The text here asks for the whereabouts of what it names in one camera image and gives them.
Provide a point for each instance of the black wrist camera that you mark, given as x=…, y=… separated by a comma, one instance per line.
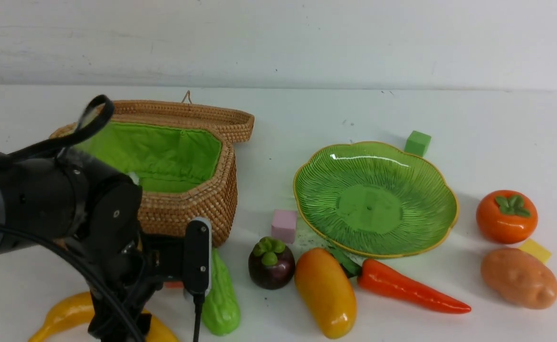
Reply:
x=196, y=264

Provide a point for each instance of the yellow foam cube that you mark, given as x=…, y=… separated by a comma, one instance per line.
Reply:
x=538, y=251

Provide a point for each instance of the green leaf-shaped ceramic plate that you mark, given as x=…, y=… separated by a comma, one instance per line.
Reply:
x=373, y=200

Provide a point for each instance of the orange toy persimmon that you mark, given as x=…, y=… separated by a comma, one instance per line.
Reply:
x=506, y=217

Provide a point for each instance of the purple toy mangosteen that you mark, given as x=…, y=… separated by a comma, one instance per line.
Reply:
x=271, y=264

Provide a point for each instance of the woven wicker basket green lining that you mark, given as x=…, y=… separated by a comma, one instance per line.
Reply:
x=186, y=170

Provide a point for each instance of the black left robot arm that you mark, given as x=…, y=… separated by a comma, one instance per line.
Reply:
x=43, y=202

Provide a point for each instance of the brown toy potato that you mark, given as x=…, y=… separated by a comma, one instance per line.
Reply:
x=519, y=278

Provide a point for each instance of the orange foam cube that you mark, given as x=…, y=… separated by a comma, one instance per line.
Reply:
x=174, y=284

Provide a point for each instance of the green foam cube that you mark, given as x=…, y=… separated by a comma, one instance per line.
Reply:
x=417, y=143

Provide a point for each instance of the yellow toy banana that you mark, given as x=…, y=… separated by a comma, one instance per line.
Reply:
x=78, y=310

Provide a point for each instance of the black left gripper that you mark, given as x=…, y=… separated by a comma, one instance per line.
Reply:
x=129, y=264

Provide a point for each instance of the yellow orange toy mango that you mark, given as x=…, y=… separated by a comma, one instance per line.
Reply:
x=327, y=292

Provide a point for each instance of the orange toy carrot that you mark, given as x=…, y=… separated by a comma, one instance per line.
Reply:
x=383, y=280

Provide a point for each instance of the green toy cucumber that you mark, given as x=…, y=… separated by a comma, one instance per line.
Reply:
x=221, y=312

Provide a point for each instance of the pink foam cube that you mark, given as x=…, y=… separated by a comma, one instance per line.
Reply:
x=284, y=225

